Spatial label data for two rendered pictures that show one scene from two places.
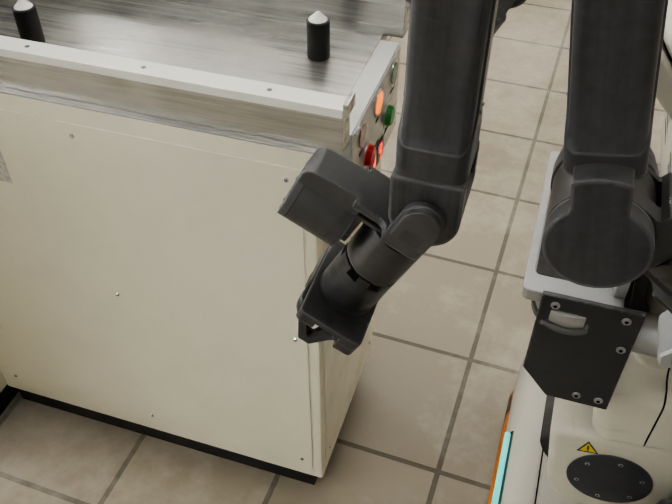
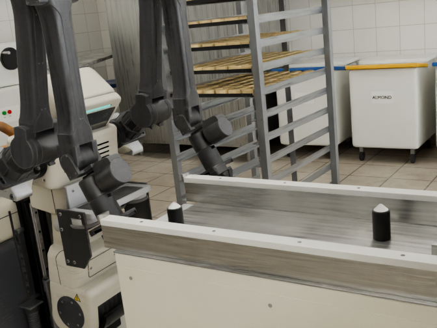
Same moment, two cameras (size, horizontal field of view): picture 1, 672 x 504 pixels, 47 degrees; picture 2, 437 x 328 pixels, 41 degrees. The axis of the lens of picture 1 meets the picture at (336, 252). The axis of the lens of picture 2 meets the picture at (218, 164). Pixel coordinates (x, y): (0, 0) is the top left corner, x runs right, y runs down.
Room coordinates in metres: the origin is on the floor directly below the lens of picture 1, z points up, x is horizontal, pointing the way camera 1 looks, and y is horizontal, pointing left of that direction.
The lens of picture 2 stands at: (2.04, 0.42, 1.27)
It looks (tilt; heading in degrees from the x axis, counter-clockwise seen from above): 15 degrees down; 195
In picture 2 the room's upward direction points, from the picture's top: 6 degrees counter-clockwise
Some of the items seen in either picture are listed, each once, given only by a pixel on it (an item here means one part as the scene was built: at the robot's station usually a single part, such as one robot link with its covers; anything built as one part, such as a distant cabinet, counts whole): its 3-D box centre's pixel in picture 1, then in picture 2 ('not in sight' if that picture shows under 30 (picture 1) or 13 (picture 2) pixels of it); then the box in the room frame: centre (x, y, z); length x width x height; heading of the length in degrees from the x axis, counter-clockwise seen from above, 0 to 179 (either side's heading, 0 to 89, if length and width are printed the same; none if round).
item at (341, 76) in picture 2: not in sight; (318, 107); (-2.98, -0.02, 0.39); 0.64 x 0.54 x 0.77; 163
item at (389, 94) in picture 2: not in sight; (393, 107); (-2.76, 0.59, 0.39); 0.64 x 0.54 x 0.77; 161
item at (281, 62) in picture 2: not in sight; (290, 58); (-0.40, 0.11, 1.05); 0.64 x 0.03 x 0.03; 159
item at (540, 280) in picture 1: (600, 257); (103, 212); (0.64, -0.31, 0.77); 0.28 x 0.16 x 0.22; 162
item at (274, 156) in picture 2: not in sight; (296, 144); (-0.40, 0.11, 0.69); 0.64 x 0.03 x 0.03; 159
